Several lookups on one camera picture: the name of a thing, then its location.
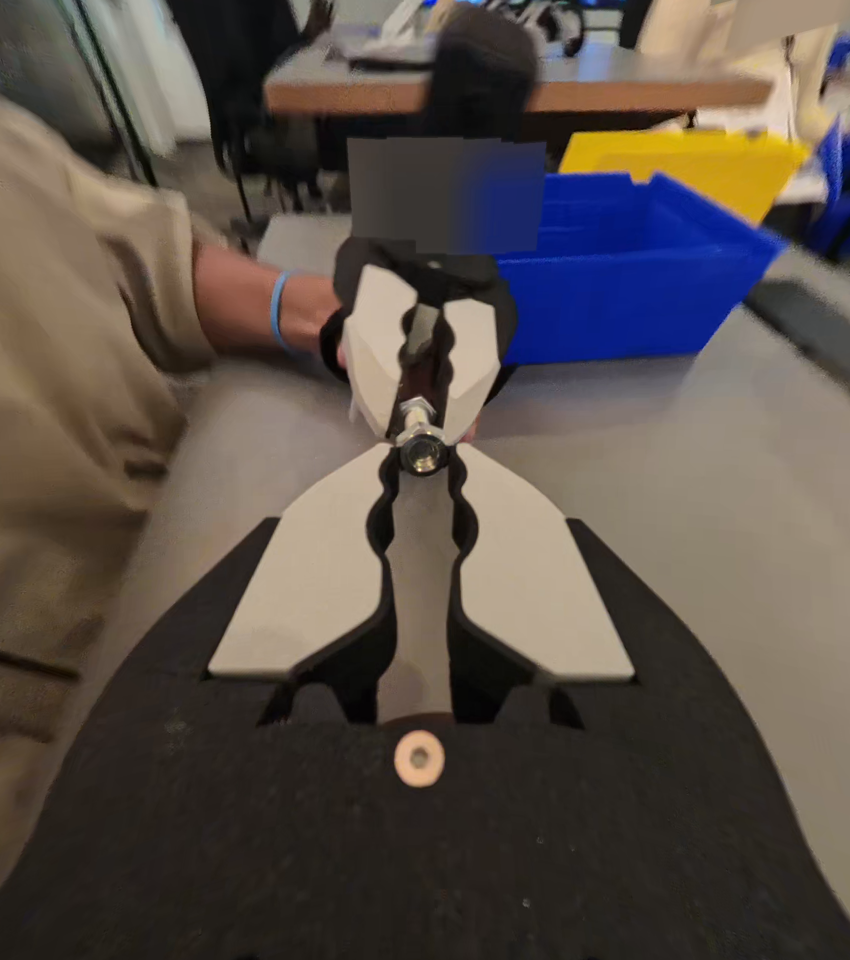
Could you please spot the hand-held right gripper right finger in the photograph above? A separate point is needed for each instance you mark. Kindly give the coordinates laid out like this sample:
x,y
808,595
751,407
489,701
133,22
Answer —
x,y
537,592

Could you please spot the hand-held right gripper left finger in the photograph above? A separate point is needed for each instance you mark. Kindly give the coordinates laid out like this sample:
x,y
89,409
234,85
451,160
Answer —
x,y
305,592

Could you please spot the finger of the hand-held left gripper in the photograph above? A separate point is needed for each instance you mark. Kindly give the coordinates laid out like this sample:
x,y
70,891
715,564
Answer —
x,y
477,352
372,345

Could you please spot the steel hex bolt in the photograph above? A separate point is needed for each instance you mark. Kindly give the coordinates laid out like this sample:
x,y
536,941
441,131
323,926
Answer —
x,y
417,411

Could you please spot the steel hex nut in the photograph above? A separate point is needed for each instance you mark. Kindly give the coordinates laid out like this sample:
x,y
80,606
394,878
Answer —
x,y
413,433

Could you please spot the person's left forearm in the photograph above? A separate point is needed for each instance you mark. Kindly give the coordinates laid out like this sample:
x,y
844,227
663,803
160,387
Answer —
x,y
234,307

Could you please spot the person's left hand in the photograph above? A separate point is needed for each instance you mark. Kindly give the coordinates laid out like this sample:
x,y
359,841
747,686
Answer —
x,y
312,315

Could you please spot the blue wristband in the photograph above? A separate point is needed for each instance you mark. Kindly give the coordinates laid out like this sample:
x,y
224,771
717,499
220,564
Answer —
x,y
275,307

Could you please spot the black office chair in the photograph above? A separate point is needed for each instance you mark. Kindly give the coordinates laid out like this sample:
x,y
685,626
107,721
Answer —
x,y
245,75

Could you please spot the yellow storage bin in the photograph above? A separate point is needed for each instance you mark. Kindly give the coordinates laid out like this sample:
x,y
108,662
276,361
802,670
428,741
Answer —
x,y
732,172

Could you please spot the grey wood-edged table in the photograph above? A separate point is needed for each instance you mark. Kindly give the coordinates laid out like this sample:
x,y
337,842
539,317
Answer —
x,y
807,274

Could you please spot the black table panel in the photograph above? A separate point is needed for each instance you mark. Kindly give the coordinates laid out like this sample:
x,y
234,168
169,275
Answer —
x,y
829,330

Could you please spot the black tripod light stand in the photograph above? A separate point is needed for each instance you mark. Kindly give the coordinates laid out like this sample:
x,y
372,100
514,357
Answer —
x,y
114,90

